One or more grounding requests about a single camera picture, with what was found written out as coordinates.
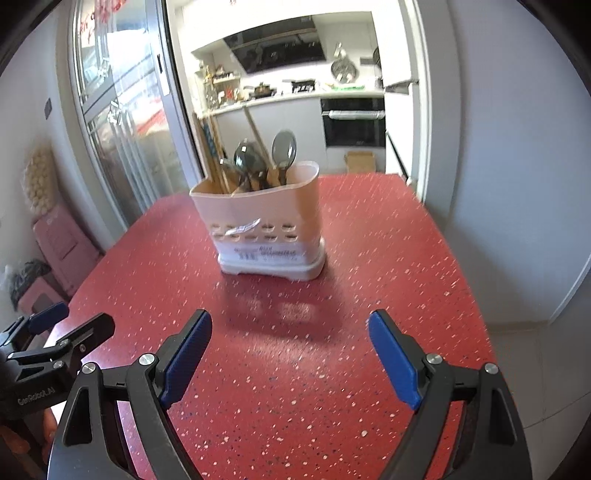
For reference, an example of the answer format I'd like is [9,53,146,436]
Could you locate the blue patterned wooden chopstick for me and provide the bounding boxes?
[201,117,229,194]

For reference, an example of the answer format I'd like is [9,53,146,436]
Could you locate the plain wooden chopstick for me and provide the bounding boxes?
[208,115,228,193]
[192,112,209,179]
[197,118,228,194]

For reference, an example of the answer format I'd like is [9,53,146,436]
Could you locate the beige plastic utensil holder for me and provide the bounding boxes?
[189,161,327,281]

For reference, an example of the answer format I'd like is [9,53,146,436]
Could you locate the dark brown spoon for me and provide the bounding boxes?
[233,140,270,190]
[218,158,247,195]
[271,130,297,186]

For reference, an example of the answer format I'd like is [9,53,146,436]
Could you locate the wooden chopstick wavy top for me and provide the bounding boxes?
[242,103,276,171]

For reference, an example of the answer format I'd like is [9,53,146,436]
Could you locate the person's left hand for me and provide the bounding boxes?
[1,408,58,479]

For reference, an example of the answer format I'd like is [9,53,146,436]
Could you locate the pink plastic stool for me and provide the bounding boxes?
[17,277,67,316]

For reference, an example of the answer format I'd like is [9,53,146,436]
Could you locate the black plastic bag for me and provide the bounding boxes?
[1,259,51,311]

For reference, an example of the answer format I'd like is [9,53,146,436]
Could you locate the stacked pink plastic stools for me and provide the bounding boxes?
[33,204,102,297]

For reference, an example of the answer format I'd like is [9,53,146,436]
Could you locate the bag of yellow balls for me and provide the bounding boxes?
[21,145,58,220]

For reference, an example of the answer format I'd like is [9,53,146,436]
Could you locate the glass sliding door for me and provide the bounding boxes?
[67,1,204,231]

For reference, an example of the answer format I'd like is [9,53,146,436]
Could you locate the black wok on stove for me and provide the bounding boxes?
[249,83,276,99]

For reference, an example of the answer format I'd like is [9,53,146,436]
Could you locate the cardboard box on floor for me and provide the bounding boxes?
[345,151,377,174]

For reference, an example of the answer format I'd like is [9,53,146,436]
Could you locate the black frying pan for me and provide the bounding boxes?
[288,79,315,94]

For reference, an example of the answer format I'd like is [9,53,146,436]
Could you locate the black built-in oven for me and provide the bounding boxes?
[321,97,386,148]

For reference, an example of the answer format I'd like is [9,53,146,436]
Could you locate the green item on counter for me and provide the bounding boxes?
[331,85,365,92]

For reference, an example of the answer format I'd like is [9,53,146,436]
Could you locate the black range hood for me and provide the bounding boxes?
[223,16,325,74]

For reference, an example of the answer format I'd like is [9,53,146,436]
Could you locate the round metal steamer rack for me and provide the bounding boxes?
[331,43,359,84]

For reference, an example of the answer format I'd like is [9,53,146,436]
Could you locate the dark round hanging pan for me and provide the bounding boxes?
[373,48,382,69]

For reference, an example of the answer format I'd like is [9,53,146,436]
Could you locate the white refrigerator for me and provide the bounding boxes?
[375,1,424,191]

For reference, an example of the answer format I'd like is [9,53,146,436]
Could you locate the dark wall switch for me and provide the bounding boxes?
[44,98,52,120]

